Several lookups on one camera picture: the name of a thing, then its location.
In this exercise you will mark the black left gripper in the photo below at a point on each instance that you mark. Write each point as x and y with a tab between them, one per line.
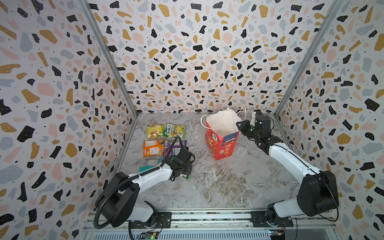
189	171

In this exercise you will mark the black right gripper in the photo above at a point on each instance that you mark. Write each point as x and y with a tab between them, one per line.
245	124

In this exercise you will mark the purple snack packet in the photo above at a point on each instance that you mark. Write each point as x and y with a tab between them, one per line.
167	148

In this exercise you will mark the red paper bag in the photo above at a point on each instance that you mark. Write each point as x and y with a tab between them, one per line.
222	132

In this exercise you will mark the orange snack packet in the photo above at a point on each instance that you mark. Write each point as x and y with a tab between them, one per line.
153	147

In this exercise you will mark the teal snack packet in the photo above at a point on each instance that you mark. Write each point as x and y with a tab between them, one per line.
148	164

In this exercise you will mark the yellow green snack packet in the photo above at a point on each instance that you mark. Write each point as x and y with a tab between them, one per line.
155	131

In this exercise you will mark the green white snack packet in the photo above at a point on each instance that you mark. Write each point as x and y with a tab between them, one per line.
186	176

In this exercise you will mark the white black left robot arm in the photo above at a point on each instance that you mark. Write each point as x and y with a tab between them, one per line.
117	203

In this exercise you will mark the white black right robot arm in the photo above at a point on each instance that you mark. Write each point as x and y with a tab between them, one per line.
318	189

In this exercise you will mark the small green circuit board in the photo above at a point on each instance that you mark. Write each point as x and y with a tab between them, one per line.
148	236

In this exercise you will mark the right circuit board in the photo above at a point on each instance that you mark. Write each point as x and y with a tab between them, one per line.
277	235

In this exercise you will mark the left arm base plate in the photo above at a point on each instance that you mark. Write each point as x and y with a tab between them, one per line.
159	220

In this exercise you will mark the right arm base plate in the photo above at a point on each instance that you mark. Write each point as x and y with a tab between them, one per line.
264	219

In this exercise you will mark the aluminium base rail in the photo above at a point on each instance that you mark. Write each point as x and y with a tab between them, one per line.
218	224

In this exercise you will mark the aluminium right corner post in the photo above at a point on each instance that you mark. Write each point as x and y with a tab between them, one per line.
331	14

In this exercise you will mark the aluminium corner post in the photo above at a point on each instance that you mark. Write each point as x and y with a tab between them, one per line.
84	5
331	14

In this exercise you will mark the aluminium left corner post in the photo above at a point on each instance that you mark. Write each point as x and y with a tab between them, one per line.
84	5

